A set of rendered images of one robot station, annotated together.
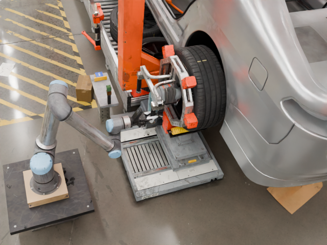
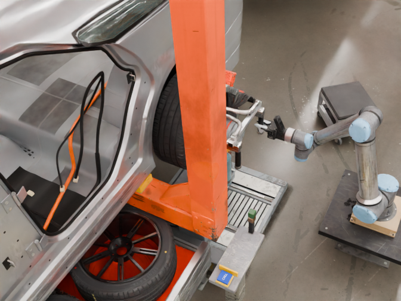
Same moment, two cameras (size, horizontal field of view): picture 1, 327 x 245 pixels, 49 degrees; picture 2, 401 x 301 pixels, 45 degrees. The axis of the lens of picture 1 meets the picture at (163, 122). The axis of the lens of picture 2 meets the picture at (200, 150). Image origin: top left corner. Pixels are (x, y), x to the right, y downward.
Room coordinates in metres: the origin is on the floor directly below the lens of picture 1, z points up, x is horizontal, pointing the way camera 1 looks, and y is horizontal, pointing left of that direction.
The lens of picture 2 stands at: (3.38, 1.82, 3.01)
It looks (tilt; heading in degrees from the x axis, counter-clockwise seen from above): 46 degrees down; 238
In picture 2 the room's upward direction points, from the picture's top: 4 degrees counter-clockwise
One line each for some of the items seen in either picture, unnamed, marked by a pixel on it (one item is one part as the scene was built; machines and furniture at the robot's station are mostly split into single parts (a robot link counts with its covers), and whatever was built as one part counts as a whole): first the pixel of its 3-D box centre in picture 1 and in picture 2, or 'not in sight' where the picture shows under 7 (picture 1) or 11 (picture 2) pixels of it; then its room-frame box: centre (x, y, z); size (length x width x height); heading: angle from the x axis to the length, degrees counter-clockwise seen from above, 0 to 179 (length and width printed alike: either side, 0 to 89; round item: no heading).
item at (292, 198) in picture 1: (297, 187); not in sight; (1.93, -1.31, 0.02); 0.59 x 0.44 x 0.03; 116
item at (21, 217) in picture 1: (49, 196); (372, 226); (1.40, 0.82, 0.15); 0.60 x 0.60 x 0.30; 27
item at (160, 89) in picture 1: (165, 93); (226, 129); (2.04, 0.01, 0.85); 0.21 x 0.14 x 0.14; 116
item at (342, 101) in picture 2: not in sight; (346, 113); (0.69, -0.09, 0.17); 0.43 x 0.36 x 0.34; 66
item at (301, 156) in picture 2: (114, 135); (302, 150); (1.68, 0.34, 0.69); 0.12 x 0.09 x 0.12; 13
